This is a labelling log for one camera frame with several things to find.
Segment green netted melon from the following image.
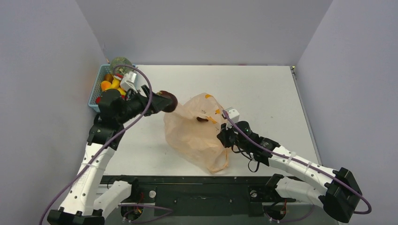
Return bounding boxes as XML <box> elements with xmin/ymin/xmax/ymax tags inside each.
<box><xmin>110</xmin><ymin>57</ymin><xmax>133</xmax><ymax>76</ymax></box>

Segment dark purple fruit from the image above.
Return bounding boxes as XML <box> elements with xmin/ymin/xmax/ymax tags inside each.
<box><xmin>196</xmin><ymin>117</ymin><xmax>209</xmax><ymax>122</ymax></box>
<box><xmin>157</xmin><ymin>90</ymin><xmax>178</xmax><ymax>113</ymax></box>

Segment aluminium frame rail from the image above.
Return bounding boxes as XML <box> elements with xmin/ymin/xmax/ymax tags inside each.
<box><xmin>63</xmin><ymin>186</ymin><xmax>343</xmax><ymax>218</ymax></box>

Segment brown kiwi fruit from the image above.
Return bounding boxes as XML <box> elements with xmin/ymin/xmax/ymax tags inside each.
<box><xmin>103</xmin><ymin>74</ymin><xmax>114</xmax><ymax>83</ymax></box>

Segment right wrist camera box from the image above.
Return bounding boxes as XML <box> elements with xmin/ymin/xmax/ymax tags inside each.
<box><xmin>222</xmin><ymin>107</ymin><xmax>240</xmax><ymax>124</ymax></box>

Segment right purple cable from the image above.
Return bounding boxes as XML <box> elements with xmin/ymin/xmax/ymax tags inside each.
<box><xmin>222</xmin><ymin>110</ymin><xmax>372</xmax><ymax>224</ymax></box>

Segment translucent orange plastic bag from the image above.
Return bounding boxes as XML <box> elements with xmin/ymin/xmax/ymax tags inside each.
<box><xmin>163</xmin><ymin>93</ymin><xmax>230</xmax><ymax>174</ymax></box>

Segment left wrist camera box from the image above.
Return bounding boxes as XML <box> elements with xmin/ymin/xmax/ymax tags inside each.
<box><xmin>120</xmin><ymin>71</ymin><xmax>137</xmax><ymax>92</ymax></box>

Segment blue plastic basket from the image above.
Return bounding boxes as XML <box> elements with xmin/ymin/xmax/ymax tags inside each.
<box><xmin>88</xmin><ymin>64</ymin><xmax>125</xmax><ymax>113</ymax></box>

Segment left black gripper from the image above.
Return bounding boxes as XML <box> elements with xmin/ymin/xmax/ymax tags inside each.
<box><xmin>117</xmin><ymin>85</ymin><xmax>172</xmax><ymax>124</ymax></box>

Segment purple cable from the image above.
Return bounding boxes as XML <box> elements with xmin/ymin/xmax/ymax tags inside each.
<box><xmin>222</xmin><ymin>110</ymin><xmax>372</xmax><ymax>224</ymax></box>
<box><xmin>38</xmin><ymin>64</ymin><xmax>174</xmax><ymax>225</ymax></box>

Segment yellow banana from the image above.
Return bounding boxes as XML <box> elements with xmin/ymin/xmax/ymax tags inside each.
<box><xmin>110</xmin><ymin>78</ymin><xmax>121</xmax><ymax>90</ymax></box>
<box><xmin>117</xmin><ymin>88</ymin><xmax>126</xmax><ymax>96</ymax></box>

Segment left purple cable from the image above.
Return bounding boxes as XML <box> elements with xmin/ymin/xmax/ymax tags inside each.
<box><xmin>38</xmin><ymin>64</ymin><xmax>174</xmax><ymax>225</ymax></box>

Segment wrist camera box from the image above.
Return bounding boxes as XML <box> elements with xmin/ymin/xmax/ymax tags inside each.
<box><xmin>120</xmin><ymin>71</ymin><xmax>137</xmax><ymax>92</ymax></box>
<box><xmin>222</xmin><ymin>107</ymin><xmax>240</xmax><ymax>124</ymax></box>

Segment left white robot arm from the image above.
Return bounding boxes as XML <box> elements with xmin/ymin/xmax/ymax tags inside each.
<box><xmin>47</xmin><ymin>85</ymin><xmax>178</xmax><ymax>225</ymax></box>

